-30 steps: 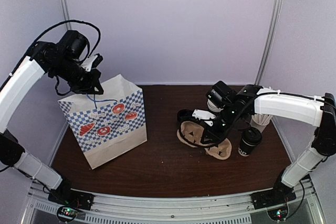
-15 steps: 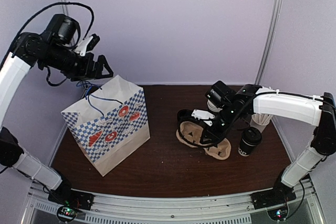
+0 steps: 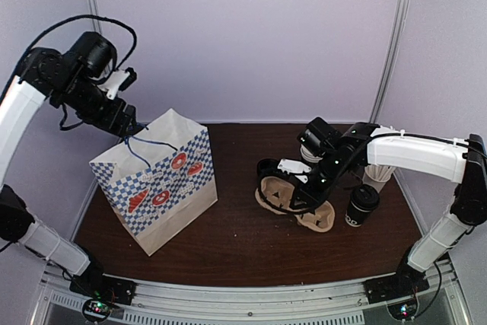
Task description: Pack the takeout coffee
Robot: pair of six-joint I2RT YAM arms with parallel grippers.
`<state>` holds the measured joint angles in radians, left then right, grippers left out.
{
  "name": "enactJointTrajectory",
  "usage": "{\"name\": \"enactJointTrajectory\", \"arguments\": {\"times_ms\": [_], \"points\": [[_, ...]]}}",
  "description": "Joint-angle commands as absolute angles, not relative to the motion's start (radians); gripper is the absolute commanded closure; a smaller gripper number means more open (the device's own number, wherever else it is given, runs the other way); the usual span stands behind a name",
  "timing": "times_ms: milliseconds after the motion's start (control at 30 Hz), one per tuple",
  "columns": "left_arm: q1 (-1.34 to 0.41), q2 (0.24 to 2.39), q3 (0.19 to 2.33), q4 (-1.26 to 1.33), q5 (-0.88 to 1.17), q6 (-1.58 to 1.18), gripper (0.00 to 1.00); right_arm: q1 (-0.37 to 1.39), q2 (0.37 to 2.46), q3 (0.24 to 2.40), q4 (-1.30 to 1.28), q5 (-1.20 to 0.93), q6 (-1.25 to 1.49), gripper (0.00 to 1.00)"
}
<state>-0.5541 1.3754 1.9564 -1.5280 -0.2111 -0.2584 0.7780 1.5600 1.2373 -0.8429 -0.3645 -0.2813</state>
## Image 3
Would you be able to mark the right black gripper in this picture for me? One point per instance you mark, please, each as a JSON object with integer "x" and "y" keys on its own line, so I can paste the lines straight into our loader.
{"x": 314, "y": 199}

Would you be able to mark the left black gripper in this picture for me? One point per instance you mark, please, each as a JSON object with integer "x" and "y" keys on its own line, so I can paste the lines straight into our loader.
{"x": 109, "y": 123}

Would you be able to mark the brown cardboard cup carrier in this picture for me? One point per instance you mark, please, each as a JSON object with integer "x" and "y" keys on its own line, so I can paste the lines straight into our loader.
{"x": 277, "y": 195}

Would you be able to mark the stack of paper coffee cups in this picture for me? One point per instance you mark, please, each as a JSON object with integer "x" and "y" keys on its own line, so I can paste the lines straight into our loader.
{"x": 308, "y": 158}

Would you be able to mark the black plastic cup lid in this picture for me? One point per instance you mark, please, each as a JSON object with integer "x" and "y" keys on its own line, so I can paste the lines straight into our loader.
{"x": 365, "y": 197}

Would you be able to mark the single black paper coffee cup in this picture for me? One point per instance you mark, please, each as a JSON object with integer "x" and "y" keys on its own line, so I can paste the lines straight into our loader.
{"x": 354, "y": 216}

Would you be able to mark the blue checkered paper bag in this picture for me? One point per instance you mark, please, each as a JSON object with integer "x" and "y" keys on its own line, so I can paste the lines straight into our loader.
{"x": 159, "y": 180}

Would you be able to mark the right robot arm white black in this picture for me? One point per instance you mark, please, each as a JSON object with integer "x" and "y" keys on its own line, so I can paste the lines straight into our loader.
{"x": 461, "y": 161}

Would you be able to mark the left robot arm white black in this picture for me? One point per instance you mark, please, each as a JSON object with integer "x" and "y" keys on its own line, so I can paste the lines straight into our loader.
{"x": 86, "y": 78}

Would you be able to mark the stack of black lids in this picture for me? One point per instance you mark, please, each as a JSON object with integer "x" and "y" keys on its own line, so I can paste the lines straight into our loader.
{"x": 267, "y": 167}

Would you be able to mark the white cup holding straws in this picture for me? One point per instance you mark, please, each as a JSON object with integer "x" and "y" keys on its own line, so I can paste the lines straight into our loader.
{"x": 376, "y": 185}

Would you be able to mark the bundle of wrapped white straws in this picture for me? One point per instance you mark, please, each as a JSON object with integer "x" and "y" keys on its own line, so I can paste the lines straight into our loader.
{"x": 380, "y": 174}

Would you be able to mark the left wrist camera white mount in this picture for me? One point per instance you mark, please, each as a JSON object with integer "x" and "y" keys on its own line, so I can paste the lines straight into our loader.
{"x": 119, "y": 80}

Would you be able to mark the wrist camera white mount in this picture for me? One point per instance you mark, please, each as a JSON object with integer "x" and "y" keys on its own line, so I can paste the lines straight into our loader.
{"x": 119, "y": 80}
{"x": 294, "y": 168}

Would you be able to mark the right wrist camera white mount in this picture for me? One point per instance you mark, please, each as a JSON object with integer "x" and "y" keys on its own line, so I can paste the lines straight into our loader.
{"x": 294, "y": 168}

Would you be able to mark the aluminium front rail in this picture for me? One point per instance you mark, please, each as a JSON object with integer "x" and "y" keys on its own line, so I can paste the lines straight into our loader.
{"x": 344, "y": 302}

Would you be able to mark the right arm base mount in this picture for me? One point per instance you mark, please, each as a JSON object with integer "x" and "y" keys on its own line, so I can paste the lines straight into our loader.
{"x": 392, "y": 287}

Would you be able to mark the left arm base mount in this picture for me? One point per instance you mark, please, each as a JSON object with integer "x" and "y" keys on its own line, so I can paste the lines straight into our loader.
{"x": 111, "y": 290}

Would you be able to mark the right aluminium frame post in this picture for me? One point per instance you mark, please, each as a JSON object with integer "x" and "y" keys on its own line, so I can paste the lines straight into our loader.
{"x": 399, "y": 21}

